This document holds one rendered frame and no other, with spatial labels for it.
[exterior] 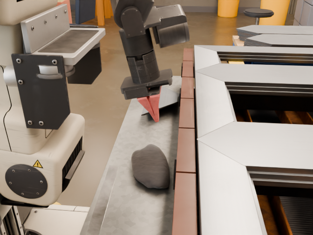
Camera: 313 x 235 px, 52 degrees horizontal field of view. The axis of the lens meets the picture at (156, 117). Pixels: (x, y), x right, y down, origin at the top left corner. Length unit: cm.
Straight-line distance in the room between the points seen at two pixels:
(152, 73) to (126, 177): 35
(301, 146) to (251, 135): 10
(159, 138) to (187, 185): 44
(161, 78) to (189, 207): 25
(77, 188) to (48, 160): 117
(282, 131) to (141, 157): 37
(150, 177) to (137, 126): 32
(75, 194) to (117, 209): 113
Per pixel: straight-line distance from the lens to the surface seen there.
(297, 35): 173
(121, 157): 96
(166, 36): 62
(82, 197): 189
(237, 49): 141
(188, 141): 76
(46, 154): 79
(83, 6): 367
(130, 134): 107
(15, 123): 77
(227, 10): 682
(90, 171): 207
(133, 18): 57
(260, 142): 74
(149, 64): 63
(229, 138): 73
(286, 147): 74
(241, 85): 106
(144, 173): 85
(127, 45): 62
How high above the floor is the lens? 122
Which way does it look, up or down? 28 degrees down
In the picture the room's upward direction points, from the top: straight up
